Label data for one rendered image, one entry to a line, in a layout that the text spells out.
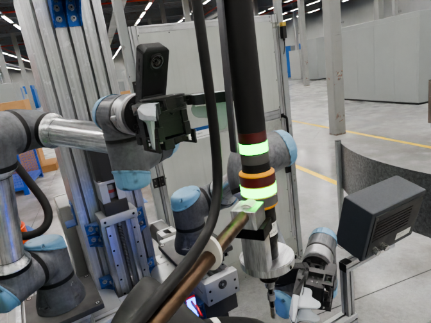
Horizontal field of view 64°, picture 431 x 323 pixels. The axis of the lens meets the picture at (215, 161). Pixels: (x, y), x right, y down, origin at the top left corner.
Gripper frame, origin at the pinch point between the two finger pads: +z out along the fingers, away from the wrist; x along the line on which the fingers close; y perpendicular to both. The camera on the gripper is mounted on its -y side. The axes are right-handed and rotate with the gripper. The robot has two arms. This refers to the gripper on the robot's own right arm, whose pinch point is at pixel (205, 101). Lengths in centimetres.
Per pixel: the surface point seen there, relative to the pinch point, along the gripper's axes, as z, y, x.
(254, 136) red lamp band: 9.3, 3.9, 0.8
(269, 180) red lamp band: 10.1, 9.2, 0.0
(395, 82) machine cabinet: -407, 109, -933
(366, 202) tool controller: -15, 42, -65
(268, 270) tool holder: 10.8, 19.5, 2.5
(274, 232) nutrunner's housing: 9.7, 16.3, -0.3
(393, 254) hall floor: -84, 166, -230
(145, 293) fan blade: -1.7, 22.9, 13.0
